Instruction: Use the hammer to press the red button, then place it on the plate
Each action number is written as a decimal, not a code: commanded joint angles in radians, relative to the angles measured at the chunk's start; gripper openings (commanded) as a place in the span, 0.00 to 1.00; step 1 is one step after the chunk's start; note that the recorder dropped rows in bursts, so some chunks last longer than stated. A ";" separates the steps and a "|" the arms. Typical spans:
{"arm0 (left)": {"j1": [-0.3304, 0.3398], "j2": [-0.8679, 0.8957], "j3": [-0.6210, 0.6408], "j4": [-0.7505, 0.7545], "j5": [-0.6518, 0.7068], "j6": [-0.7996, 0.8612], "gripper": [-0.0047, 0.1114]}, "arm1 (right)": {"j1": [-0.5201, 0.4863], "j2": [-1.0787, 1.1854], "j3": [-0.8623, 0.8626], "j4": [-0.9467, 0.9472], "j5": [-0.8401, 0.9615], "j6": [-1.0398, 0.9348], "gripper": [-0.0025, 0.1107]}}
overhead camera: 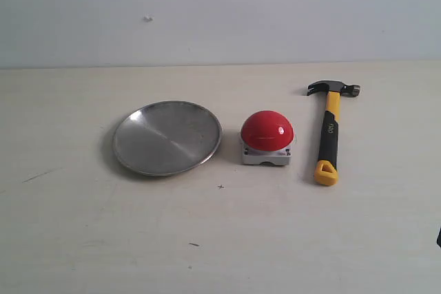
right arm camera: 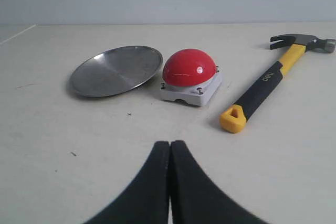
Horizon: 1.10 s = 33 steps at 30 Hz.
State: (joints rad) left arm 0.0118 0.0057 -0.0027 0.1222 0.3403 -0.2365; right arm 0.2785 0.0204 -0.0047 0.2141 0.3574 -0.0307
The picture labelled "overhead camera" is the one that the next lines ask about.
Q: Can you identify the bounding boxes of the yellow black claw hammer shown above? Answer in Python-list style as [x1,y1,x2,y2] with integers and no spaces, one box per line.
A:
[307,81,360,186]

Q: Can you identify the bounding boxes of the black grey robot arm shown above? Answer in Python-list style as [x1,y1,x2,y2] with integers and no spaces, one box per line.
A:
[436,229,441,247]

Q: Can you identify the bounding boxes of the red dome push button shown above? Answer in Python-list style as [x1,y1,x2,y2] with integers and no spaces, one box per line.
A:
[240,110,296,167]

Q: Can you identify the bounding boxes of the round stainless steel plate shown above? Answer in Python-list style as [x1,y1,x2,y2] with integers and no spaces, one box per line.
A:
[112,101,223,177]

